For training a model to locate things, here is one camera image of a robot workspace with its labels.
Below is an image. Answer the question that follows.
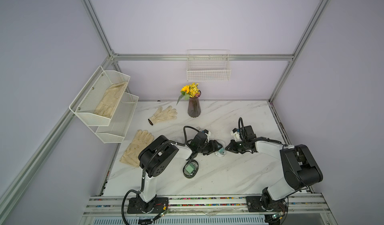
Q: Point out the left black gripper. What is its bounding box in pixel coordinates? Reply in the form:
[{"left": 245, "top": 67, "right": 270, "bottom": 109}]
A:
[{"left": 197, "top": 139, "right": 222, "bottom": 156}]

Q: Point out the clear round case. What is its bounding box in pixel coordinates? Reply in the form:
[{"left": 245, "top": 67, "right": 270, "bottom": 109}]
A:
[{"left": 215, "top": 140, "right": 226, "bottom": 158}]

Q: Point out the green charger plug front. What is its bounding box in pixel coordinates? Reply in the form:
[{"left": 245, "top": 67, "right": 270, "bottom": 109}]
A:
[{"left": 185, "top": 164, "right": 196, "bottom": 175}]

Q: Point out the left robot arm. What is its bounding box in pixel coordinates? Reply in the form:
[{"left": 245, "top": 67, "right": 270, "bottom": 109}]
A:
[{"left": 121, "top": 126, "right": 224, "bottom": 225}]

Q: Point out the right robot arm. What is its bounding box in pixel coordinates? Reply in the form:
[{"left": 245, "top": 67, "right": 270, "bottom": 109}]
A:
[{"left": 225, "top": 118, "right": 323, "bottom": 212}]

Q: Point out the dark ribbed vase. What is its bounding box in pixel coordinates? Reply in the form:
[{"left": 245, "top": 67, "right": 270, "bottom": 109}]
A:
[{"left": 188, "top": 97, "right": 201, "bottom": 118}]

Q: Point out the white fabric glove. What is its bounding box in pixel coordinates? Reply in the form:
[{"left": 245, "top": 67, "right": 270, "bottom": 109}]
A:
[{"left": 148, "top": 105, "right": 178, "bottom": 126}]

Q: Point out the yellow flower bouquet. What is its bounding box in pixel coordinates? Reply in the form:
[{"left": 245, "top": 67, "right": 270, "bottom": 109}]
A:
[{"left": 177, "top": 82, "right": 201, "bottom": 103}]

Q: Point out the beige leather glove table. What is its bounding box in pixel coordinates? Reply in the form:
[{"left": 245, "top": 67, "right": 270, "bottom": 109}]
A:
[{"left": 119, "top": 130, "right": 154, "bottom": 168}]

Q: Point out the lower white mesh basket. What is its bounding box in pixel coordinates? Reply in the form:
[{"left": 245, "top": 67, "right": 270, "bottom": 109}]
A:
[{"left": 96, "top": 92, "right": 139, "bottom": 144}]

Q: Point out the white mesh basket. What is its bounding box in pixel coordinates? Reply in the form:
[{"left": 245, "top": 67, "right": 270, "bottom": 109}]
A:
[
  {"left": 96, "top": 92, "right": 139, "bottom": 144},
  {"left": 69, "top": 66, "right": 131, "bottom": 127}
]

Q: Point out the beige glove in basket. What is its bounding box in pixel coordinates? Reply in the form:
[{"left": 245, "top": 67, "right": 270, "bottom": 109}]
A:
[{"left": 94, "top": 81, "right": 128, "bottom": 119}]

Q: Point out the upper white mesh basket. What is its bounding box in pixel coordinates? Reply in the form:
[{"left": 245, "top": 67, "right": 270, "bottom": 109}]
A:
[{"left": 69, "top": 66, "right": 131, "bottom": 127}]

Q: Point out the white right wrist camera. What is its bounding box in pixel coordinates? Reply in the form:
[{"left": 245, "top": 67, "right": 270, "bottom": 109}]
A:
[{"left": 231, "top": 129, "right": 242, "bottom": 142}]

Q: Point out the white wire wall basket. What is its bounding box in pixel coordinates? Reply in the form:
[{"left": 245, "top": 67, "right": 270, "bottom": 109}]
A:
[{"left": 187, "top": 49, "right": 232, "bottom": 82}]

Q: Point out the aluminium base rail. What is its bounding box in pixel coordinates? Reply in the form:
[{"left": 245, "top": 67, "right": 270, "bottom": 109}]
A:
[{"left": 83, "top": 193, "right": 331, "bottom": 217}]

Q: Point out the aluminium cage frame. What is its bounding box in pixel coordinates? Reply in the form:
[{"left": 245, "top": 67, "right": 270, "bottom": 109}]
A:
[{"left": 1, "top": 0, "right": 331, "bottom": 217}]

